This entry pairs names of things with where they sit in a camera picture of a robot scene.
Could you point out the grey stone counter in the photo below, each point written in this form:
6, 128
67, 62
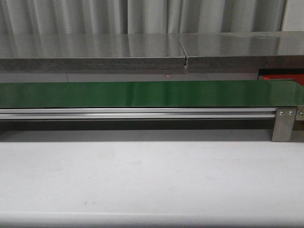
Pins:
152, 57

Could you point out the green conveyor belt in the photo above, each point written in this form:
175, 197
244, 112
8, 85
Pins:
242, 93

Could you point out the red plastic bin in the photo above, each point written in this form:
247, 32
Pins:
283, 79

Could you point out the grey pleated curtain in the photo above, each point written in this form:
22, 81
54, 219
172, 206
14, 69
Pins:
139, 16

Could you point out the aluminium conveyor frame rail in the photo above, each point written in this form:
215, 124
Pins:
46, 114

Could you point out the steel conveyor support bracket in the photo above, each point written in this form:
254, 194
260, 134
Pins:
283, 127

